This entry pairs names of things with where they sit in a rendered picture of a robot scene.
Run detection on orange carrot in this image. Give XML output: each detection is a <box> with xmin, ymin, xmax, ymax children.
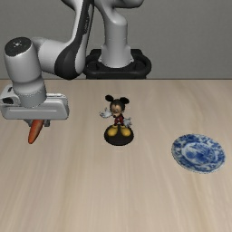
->
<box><xmin>27</xmin><ymin>119</ymin><xmax>45</xmax><ymax>145</ymax></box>

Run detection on small toy figure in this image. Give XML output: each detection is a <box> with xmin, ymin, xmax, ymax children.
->
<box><xmin>99</xmin><ymin>94</ymin><xmax>135</xmax><ymax>147</ymax></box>

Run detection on blue and white plate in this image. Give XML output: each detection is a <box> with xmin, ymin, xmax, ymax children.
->
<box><xmin>170</xmin><ymin>133</ymin><xmax>227</xmax><ymax>174</ymax></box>

